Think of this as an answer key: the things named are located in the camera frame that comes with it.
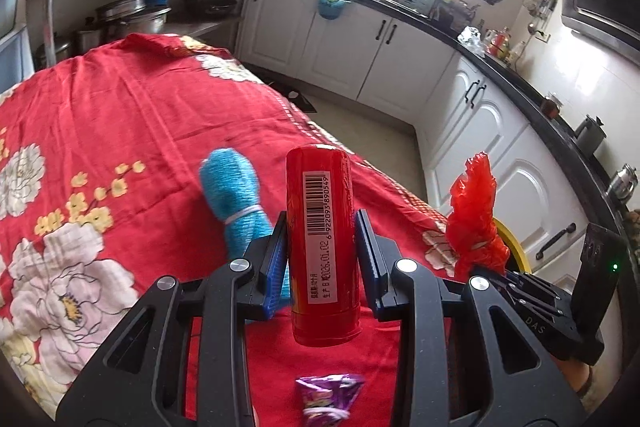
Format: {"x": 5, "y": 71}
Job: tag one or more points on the white kitchen cabinets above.
{"x": 350, "y": 52}

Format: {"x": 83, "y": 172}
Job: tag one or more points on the black wok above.
{"x": 210, "y": 4}

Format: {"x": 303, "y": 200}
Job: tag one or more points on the grey plastic storage box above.
{"x": 12, "y": 17}

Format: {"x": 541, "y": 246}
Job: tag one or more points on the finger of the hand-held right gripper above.
{"x": 537, "y": 294}

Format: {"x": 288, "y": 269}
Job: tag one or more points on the blue hanging basket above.
{"x": 331, "y": 6}

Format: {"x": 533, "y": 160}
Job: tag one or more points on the steel basin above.
{"x": 135, "y": 17}

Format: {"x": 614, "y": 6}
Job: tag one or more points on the brown jar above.
{"x": 553, "y": 105}

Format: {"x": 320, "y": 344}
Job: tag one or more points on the dark grey kettle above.
{"x": 591, "y": 134}

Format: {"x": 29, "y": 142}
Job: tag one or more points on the group of condiment bottles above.
{"x": 502, "y": 46}

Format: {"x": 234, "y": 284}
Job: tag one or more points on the yellow trash bin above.
{"x": 515, "y": 247}

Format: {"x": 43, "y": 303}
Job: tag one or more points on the shiny steel kettle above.
{"x": 624, "y": 183}

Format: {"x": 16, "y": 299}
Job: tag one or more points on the black kitchen countertop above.
{"x": 525, "y": 87}

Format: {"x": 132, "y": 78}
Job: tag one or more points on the purple candy wrapper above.
{"x": 327, "y": 389}

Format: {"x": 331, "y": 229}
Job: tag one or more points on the red plastic wrapper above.
{"x": 472, "y": 217}

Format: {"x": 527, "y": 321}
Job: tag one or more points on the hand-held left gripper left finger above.
{"x": 274, "y": 272}

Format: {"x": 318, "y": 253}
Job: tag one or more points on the red cylindrical can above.
{"x": 297, "y": 207}

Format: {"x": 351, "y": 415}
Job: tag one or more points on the wall socket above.
{"x": 539, "y": 34}

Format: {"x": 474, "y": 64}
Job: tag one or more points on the person's right forearm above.
{"x": 579, "y": 377}

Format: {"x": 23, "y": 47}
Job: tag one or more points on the red floral tablecloth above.
{"x": 125, "y": 107}

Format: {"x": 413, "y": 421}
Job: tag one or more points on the clear plastic bag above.
{"x": 472, "y": 39}

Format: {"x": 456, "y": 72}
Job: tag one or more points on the wall utensil rack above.
{"x": 541, "y": 9}

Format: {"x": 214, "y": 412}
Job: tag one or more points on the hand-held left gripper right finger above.
{"x": 370, "y": 267}

